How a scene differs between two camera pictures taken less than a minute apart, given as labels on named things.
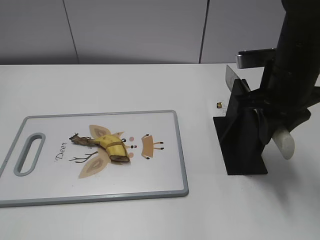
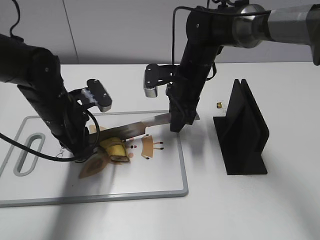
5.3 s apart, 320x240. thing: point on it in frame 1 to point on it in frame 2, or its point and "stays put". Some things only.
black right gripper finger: [264, 128] to [179, 119]
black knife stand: [240, 135] stays put
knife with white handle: [285, 143] to [124, 133]
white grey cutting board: [95, 158] stays put
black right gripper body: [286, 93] to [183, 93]
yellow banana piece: [113, 145] stays put
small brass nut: [219, 105] stays put
